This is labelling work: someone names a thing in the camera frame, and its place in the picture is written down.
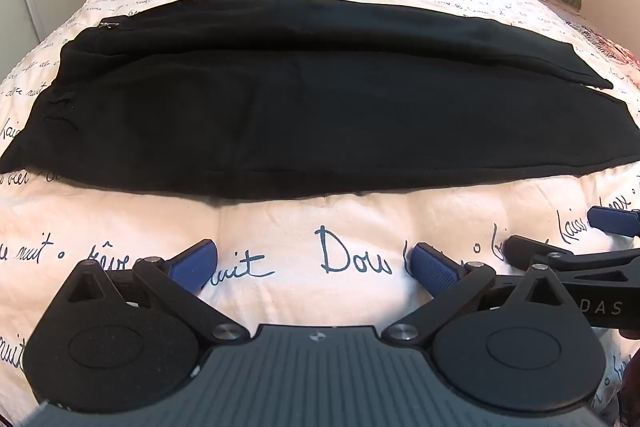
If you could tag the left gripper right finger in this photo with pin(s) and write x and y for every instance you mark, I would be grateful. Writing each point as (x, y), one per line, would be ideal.
(456, 290)

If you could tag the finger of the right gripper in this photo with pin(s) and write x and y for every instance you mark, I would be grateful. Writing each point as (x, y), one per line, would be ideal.
(614, 221)
(518, 251)

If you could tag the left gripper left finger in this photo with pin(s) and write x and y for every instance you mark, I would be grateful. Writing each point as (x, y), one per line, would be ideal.
(173, 286)

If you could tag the black pants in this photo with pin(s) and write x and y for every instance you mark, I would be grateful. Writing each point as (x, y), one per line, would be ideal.
(272, 99)

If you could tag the white script-print duvet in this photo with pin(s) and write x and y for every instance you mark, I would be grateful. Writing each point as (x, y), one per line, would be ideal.
(337, 260)

